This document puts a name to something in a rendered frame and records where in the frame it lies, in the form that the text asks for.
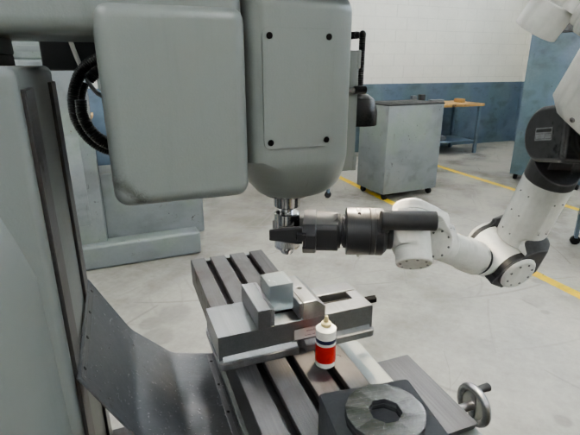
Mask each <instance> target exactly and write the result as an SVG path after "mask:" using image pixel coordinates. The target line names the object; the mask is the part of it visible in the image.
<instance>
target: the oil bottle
mask: <svg viewBox="0 0 580 435"><path fill-rule="evenodd" d="M336 339H337V327H336V326H335V325H334V324H332V323H331V321H330V320H329V318H328V315H325V319H324V320H322V321H321V323H320V324H318V325H317V326H316V343H315V363H316V365H317V366H318V367H320V368H321V369H330V368H332V367H333V366H334V365H335V360H336Z"/></svg>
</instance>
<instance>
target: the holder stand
mask: <svg viewBox="0 0 580 435"><path fill-rule="evenodd" d="M318 435H448V433H447V432H446V431H445V429H444V428H443V427H442V426H441V424H440V423H439V422H438V420H437V419H436V417H435V416H434V415H433V413H432V411H431V410H430V409H429V407H428V406H427V405H426V403H425V402H424V401H423V400H422V399H421V397H420V396H419V394H418V393H417V391H416V390H415V389H414V387H413V386H412V384H411V383H410V382H409V380H406V379H405V380H399V381H390V382H385V383H380V384H369V385H366V386H363V387H359V388H350V389H345V390H339V391H334V392H329V393H324V394H321V395H320V396H319V410H318Z"/></svg>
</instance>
